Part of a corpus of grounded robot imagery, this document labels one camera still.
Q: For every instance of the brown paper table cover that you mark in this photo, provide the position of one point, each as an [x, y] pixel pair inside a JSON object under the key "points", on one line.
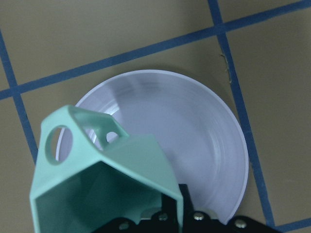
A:
{"points": [[255, 54]]}

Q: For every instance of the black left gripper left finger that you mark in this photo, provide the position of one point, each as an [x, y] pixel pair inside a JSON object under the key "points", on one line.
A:
{"points": [[168, 208]]}

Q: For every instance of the mint geometric cup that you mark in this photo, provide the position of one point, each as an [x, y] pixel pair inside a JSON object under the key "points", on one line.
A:
{"points": [[89, 171]]}

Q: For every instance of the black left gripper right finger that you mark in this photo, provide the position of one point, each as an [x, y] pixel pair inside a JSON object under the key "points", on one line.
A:
{"points": [[187, 202]]}

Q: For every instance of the lilac plate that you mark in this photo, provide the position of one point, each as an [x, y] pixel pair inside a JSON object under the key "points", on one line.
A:
{"points": [[194, 127]]}

